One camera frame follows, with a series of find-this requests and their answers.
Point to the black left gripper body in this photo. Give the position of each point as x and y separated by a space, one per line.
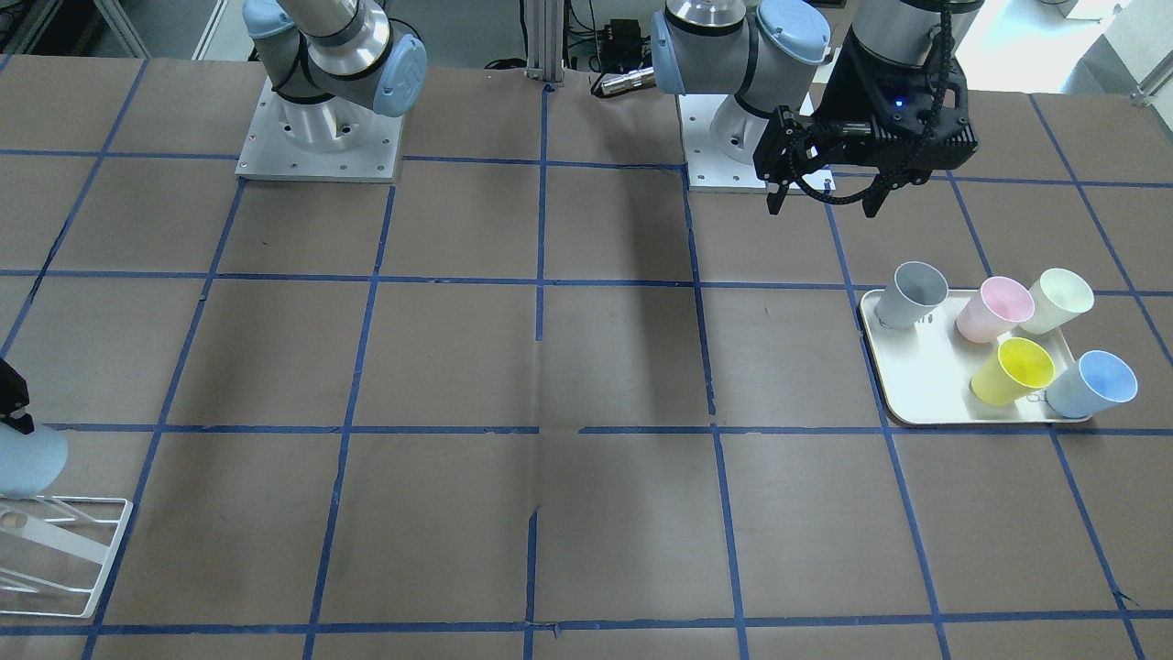
849 84

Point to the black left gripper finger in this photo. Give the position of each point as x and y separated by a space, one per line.
776 197
875 195

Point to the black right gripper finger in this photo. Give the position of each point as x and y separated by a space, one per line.
14 401

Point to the light blue plastic cup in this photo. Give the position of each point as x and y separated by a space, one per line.
31 462

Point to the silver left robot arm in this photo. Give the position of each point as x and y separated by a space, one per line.
767 55

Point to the grey plastic cup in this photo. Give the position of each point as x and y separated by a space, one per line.
916 290

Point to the pink plastic cup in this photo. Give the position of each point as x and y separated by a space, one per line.
999 305

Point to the cream plastic cup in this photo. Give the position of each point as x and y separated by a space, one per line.
1059 296

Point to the yellow plastic cup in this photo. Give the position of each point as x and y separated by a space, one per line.
1018 367

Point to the cream plastic tray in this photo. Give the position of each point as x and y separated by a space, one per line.
925 371

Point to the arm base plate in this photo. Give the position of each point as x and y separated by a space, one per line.
335 141
719 139

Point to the white wire cup rack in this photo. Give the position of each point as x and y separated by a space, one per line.
58 553

